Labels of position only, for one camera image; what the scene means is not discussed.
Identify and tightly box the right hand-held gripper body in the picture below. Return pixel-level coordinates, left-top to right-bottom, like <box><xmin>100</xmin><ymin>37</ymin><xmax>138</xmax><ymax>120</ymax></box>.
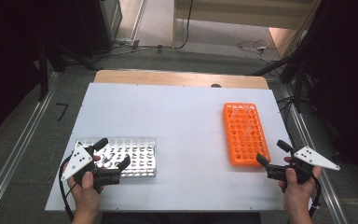
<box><xmin>265</xmin><ymin>146</ymin><xmax>341</xmax><ymax>186</ymax></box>

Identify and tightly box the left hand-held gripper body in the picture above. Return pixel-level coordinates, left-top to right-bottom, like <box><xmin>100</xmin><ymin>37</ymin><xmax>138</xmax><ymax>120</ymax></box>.
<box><xmin>60</xmin><ymin>141</ymin><xmax>121</xmax><ymax>192</ymax></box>

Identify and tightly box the metal test tube rack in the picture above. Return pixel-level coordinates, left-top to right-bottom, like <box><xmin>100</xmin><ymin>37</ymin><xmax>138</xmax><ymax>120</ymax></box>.
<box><xmin>74</xmin><ymin>136</ymin><xmax>158</xmax><ymax>179</ymax></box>

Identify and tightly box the orange plastic test tube rack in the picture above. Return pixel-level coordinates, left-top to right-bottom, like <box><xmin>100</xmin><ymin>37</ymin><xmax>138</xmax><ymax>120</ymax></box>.
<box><xmin>222</xmin><ymin>102</ymin><xmax>272</xmax><ymax>167</ymax></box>

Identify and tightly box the person's left hand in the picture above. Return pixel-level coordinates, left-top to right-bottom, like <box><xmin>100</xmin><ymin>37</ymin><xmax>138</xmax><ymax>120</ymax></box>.
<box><xmin>67</xmin><ymin>170</ymin><xmax>104</xmax><ymax>217</ymax></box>

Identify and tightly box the person's right hand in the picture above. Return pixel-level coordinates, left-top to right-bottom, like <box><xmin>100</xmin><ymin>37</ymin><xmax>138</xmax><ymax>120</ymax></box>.
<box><xmin>278</xmin><ymin>166</ymin><xmax>323</xmax><ymax>218</ymax></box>

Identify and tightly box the black curtain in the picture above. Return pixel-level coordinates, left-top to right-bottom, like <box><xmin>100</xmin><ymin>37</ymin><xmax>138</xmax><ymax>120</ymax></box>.
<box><xmin>304</xmin><ymin>0</ymin><xmax>358</xmax><ymax>188</ymax></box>
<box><xmin>0</xmin><ymin>0</ymin><xmax>78</xmax><ymax>147</ymax></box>

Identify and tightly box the black stand pole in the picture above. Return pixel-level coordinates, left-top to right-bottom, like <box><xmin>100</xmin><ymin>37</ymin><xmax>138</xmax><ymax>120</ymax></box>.
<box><xmin>36</xmin><ymin>43</ymin><xmax>50</xmax><ymax>102</ymax></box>

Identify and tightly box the black stand leg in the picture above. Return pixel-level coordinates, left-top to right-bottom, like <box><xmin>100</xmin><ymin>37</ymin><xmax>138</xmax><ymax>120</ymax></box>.
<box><xmin>50</xmin><ymin>41</ymin><xmax>101</xmax><ymax>72</ymax></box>

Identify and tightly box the black cabinet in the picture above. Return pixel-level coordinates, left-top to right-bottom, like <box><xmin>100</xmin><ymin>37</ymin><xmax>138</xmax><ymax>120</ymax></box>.
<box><xmin>74</xmin><ymin>0</ymin><xmax>113</xmax><ymax>59</ymax></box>

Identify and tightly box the grey cabinet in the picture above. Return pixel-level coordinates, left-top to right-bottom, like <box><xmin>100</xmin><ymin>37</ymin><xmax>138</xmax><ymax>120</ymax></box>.
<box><xmin>101</xmin><ymin>0</ymin><xmax>124</xmax><ymax>41</ymax></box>

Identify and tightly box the wooden shelf unit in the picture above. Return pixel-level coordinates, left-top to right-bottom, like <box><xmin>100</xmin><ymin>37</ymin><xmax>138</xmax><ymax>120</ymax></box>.
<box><xmin>172</xmin><ymin>0</ymin><xmax>321</xmax><ymax>49</ymax></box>

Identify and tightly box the left hand-held gripper cable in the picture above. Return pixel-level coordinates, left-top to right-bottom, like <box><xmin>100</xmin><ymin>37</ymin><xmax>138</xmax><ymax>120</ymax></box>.
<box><xmin>58</xmin><ymin>154</ymin><xmax>76</xmax><ymax>222</ymax></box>

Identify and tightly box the hand-held gripper cable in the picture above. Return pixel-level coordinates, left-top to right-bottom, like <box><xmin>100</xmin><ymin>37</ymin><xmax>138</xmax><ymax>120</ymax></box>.
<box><xmin>308</xmin><ymin>174</ymin><xmax>323</xmax><ymax>220</ymax></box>
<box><xmin>58</xmin><ymin>154</ymin><xmax>76</xmax><ymax>222</ymax></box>

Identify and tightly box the right hand-held gripper cable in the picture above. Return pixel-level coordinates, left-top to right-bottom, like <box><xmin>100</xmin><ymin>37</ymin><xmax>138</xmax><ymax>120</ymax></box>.
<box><xmin>308</xmin><ymin>174</ymin><xmax>323</xmax><ymax>220</ymax></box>

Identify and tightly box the aluminium floor rail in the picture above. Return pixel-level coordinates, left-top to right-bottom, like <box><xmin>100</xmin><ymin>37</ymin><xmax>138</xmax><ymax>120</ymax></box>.
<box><xmin>0</xmin><ymin>73</ymin><xmax>60</xmax><ymax>224</ymax></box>
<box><xmin>278</xmin><ymin>83</ymin><xmax>349</xmax><ymax>224</ymax></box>

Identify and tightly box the white cable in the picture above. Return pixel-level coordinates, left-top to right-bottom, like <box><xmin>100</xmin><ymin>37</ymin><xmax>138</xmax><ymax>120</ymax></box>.
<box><xmin>236</xmin><ymin>39</ymin><xmax>272</xmax><ymax>63</ymax></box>

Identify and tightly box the black hanging cable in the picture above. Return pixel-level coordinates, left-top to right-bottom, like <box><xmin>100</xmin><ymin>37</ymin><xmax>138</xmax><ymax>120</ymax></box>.
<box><xmin>172</xmin><ymin>0</ymin><xmax>195</xmax><ymax>50</ymax></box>

